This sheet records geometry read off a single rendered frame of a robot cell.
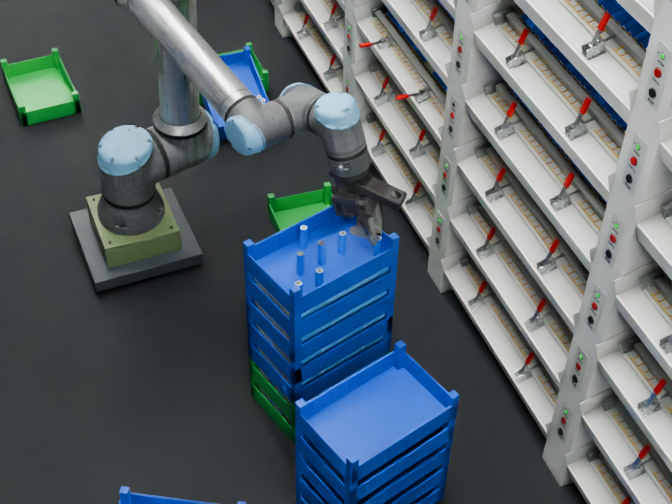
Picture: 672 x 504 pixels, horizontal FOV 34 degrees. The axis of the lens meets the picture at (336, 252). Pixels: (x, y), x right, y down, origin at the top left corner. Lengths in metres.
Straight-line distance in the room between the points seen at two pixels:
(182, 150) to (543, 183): 1.07
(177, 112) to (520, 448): 1.27
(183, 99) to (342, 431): 1.05
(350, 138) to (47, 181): 1.50
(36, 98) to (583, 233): 2.19
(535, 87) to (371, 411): 0.80
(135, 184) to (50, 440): 0.72
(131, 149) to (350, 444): 1.08
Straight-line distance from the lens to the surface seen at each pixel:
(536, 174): 2.52
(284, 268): 2.54
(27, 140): 3.79
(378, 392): 2.51
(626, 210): 2.18
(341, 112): 2.30
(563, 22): 2.30
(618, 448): 2.54
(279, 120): 2.36
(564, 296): 2.53
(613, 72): 2.17
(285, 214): 3.39
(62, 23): 4.35
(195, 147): 3.09
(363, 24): 3.34
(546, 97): 2.42
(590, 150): 2.29
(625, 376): 2.41
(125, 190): 3.06
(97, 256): 3.23
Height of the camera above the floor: 2.28
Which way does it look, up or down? 44 degrees down
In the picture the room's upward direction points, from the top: 2 degrees clockwise
